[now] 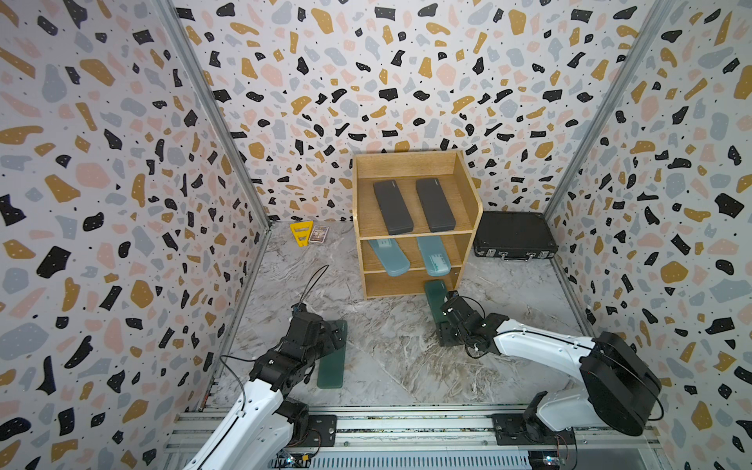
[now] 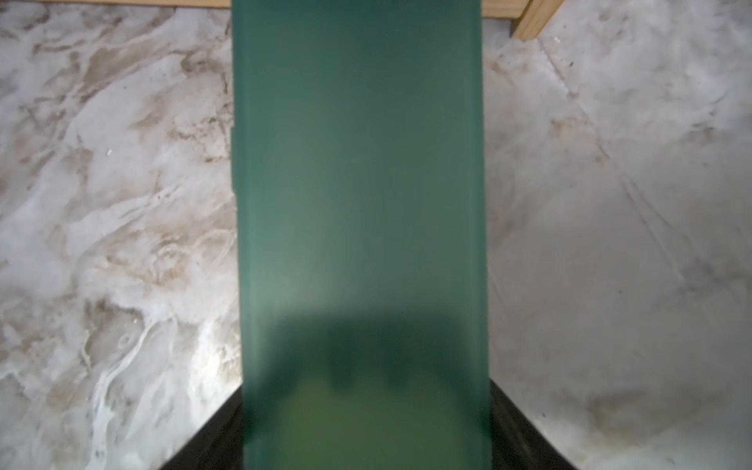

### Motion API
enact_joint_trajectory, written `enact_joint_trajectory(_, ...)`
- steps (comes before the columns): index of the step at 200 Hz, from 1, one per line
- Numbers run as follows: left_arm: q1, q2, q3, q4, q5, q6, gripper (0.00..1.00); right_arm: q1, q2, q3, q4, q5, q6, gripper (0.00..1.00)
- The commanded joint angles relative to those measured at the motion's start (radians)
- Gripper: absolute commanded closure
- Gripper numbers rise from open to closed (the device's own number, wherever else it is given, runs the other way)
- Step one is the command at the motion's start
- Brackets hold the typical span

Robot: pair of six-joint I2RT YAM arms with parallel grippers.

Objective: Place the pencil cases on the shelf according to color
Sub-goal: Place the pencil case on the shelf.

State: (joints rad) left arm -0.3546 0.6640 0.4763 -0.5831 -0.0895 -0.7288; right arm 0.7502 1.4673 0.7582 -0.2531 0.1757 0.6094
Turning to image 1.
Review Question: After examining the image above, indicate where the dark green pencil case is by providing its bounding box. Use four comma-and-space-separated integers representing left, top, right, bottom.
316, 319, 348, 390
424, 279, 448, 325

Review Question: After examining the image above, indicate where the black briefcase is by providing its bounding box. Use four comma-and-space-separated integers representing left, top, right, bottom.
473, 211, 558, 262

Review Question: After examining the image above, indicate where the yellow plastic triangular holder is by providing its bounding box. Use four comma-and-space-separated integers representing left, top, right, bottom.
290, 221, 315, 247

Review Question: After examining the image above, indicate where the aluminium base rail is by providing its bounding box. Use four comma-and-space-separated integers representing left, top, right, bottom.
163, 403, 671, 470

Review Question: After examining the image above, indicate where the dark grey pencil case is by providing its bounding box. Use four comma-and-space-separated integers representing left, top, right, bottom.
373, 179, 414, 235
415, 178, 456, 232

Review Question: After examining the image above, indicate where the corner aluminium post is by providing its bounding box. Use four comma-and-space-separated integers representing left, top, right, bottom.
153, 0, 271, 232
542, 0, 677, 221

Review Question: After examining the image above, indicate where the light teal pencil case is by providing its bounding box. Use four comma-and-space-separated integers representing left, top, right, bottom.
416, 236, 452, 277
368, 239, 410, 277

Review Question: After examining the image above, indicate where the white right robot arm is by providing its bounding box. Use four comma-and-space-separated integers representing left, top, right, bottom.
441, 291, 662, 443

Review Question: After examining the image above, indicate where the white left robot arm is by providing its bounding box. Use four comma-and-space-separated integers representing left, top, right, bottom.
186, 303, 346, 469

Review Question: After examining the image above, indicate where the right corner aluminium post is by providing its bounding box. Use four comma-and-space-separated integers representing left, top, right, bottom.
542, 0, 677, 221

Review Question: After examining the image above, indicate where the left corner aluminium post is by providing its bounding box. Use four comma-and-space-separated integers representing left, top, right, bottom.
153, 0, 271, 232

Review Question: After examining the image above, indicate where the wooden three-tier shelf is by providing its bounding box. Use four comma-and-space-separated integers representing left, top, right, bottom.
352, 151, 483, 299

